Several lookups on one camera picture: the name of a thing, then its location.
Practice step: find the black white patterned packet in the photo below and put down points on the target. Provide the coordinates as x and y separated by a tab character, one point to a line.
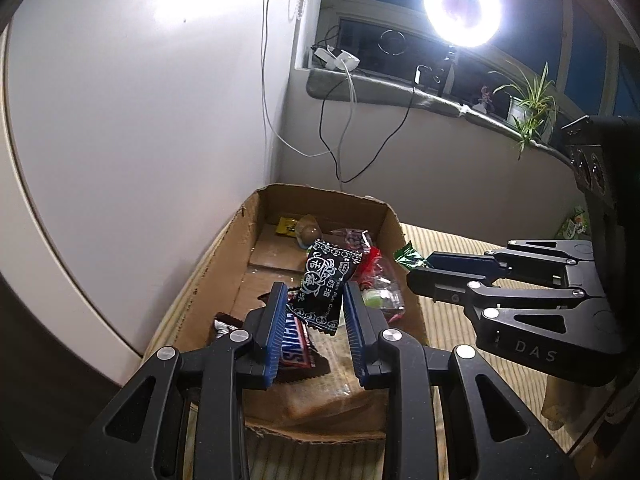
325	280

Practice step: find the white power strip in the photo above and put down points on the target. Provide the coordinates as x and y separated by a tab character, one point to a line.
337	57

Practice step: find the white wardrobe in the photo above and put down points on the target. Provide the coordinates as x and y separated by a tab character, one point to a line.
125	135

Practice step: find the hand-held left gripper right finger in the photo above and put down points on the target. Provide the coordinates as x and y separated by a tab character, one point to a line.
355	330

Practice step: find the grey windowsill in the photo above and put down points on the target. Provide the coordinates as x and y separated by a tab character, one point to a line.
380	90

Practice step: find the black tripod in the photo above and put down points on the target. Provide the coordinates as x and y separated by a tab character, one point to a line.
447	70

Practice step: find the brown chocolate bar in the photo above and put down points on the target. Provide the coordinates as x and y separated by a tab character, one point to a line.
300	347

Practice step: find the clear packet green print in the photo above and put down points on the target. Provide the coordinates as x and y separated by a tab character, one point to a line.
382	297

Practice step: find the small pink figurine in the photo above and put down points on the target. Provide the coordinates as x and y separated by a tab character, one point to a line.
485	97

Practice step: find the green spider plant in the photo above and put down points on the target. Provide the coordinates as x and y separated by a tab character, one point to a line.
535	95

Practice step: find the green paper bag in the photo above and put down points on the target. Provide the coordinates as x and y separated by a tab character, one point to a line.
575	225

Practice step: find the green candy packet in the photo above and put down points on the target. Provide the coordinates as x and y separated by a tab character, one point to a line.
411	256

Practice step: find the striped yellow blanket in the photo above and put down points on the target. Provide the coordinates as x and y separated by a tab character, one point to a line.
505	385

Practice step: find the white plant pot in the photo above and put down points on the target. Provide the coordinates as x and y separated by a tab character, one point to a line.
515	110

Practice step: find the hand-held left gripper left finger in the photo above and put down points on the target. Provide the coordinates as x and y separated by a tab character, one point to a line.
277	330

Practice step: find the yellow candy packet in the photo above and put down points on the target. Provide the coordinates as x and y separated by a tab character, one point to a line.
286	226

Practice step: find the red clear dried plum packet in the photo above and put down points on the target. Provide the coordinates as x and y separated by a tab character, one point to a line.
372	265

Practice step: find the brown egg-shaped jelly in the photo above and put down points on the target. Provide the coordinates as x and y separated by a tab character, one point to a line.
307	230

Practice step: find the cardboard box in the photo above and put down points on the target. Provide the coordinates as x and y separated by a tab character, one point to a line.
220	280

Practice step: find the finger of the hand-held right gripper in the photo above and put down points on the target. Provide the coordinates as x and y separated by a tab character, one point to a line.
460	262
440	285

